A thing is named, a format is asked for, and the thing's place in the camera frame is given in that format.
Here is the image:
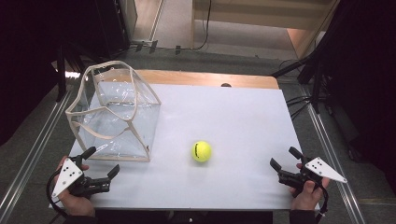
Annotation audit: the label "black cabinet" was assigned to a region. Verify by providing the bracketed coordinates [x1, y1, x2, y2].
[92, 0, 138, 55]

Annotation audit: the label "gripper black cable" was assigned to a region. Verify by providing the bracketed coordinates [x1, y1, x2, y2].
[315, 183, 330, 224]
[46, 174, 69, 219]

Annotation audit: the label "black hanging cable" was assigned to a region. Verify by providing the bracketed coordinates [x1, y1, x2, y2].
[192, 0, 213, 51]

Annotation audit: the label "metal floor rail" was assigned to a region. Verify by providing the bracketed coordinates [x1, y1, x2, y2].
[298, 85, 366, 224]
[0, 90, 73, 218]

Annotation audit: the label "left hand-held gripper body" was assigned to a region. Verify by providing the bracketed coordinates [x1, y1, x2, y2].
[50, 157, 112, 199]

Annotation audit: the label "black floor cables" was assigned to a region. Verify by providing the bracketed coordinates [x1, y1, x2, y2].
[278, 59, 328, 120]

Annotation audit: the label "light wooden shelf unit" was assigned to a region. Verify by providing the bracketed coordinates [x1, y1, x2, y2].
[190, 0, 339, 60]

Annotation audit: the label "black tripod stand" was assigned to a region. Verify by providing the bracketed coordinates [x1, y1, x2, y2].
[270, 46, 331, 115]
[50, 40, 94, 103]

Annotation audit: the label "person's right hand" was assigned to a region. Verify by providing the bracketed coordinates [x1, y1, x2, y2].
[289, 162, 331, 213]

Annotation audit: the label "person's left hand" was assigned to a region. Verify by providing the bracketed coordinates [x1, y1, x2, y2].
[53, 155, 96, 218]

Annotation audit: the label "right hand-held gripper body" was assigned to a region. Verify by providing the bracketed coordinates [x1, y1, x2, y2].
[277, 156, 348, 190]

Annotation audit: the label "dark curtain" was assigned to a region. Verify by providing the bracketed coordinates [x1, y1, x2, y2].
[314, 0, 396, 194]
[0, 0, 104, 147]

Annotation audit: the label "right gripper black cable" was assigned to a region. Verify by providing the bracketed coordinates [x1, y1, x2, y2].
[315, 183, 330, 224]

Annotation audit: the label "white table mat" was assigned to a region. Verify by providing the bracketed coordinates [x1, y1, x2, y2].
[49, 83, 320, 211]

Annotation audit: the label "yellow tennis ball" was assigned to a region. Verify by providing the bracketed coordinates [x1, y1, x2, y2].
[191, 140, 213, 163]

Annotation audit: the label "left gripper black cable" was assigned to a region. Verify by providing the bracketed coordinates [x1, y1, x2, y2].
[46, 174, 69, 219]

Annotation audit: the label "clear plastic bag beige trim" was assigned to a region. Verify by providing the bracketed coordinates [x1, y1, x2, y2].
[64, 60, 163, 163]

